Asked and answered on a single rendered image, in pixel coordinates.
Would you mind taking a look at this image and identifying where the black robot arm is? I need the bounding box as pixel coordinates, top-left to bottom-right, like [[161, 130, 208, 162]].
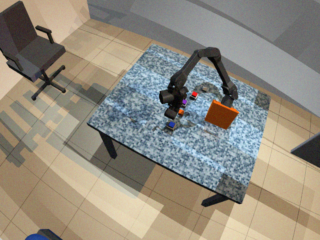
[[159, 47, 238, 108]]

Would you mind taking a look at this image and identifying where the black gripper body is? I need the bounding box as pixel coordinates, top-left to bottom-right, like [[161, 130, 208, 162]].
[[164, 93, 187, 120]]

